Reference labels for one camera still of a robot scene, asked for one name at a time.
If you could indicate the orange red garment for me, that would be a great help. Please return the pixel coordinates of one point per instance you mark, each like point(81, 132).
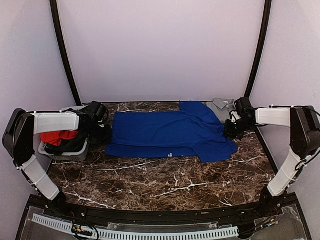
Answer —
point(56, 138)

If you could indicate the left black frame post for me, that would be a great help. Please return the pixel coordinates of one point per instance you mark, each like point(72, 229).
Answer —
point(63, 51)

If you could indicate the grey button shirt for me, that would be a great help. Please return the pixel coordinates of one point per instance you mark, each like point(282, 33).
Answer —
point(222, 108)

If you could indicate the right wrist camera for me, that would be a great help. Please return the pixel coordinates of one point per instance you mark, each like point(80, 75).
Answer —
point(234, 116)

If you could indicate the black frame post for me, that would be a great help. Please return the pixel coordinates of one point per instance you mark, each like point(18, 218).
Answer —
point(260, 47)
point(63, 51)

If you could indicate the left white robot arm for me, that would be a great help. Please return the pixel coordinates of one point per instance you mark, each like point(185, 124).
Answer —
point(23, 126)

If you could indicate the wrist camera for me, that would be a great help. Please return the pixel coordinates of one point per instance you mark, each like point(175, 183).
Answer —
point(104, 122)
point(234, 116)

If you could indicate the black garment in basket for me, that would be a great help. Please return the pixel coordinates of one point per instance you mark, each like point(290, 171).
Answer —
point(75, 145)

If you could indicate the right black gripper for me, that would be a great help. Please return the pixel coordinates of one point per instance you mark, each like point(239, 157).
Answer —
point(228, 132)

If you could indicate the grey laundry basket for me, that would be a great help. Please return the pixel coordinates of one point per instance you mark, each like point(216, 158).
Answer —
point(53, 121)

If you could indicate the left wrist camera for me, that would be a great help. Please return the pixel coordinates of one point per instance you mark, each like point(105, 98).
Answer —
point(104, 122)

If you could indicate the right black frame post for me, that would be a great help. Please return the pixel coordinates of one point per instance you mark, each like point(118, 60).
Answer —
point(260, 47)

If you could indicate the black curved front rail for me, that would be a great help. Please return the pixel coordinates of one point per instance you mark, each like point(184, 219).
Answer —
point(96, 216)

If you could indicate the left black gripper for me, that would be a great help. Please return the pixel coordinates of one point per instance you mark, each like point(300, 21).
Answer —
point(108, 135)

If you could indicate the blue printed t-shirt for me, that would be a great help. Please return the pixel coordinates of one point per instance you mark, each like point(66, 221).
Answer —
point(193, 131)

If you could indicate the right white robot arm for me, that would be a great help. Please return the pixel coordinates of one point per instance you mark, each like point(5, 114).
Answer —
point(301, 125)

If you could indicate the white slotted cable duct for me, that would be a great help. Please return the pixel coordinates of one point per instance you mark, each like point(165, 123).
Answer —
point(119, 231)

